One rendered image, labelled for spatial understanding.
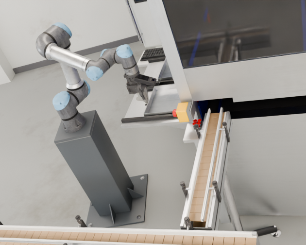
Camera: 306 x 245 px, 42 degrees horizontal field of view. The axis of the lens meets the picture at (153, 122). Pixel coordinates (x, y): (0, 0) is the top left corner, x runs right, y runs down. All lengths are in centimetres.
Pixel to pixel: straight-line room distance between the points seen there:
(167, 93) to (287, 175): 82
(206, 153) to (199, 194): 24
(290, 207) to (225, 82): 96
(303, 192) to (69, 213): 177
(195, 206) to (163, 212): 128
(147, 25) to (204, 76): 121
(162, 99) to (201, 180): 76
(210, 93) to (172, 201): 120
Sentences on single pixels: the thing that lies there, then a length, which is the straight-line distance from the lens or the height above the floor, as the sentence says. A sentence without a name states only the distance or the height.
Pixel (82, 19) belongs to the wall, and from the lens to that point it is 522.
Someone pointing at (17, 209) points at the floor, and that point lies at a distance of 362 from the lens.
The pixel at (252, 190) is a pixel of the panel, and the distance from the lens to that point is 245.
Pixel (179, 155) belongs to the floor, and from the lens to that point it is 326.
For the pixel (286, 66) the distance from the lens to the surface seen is 186.
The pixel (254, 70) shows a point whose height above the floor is 115.
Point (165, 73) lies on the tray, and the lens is 258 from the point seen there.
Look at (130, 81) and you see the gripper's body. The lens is 217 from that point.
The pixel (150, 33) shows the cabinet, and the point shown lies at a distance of 307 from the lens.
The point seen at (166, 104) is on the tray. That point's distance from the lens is 230.
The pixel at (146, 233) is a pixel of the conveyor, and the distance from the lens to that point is 161.
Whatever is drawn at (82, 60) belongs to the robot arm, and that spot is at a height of 131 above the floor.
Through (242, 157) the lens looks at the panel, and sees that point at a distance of 224.
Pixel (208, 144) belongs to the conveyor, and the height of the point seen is 93.
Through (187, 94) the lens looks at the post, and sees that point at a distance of 200.
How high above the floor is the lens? 218
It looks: 36 degrees down
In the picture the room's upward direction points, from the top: 22 degrees counter-clockwise
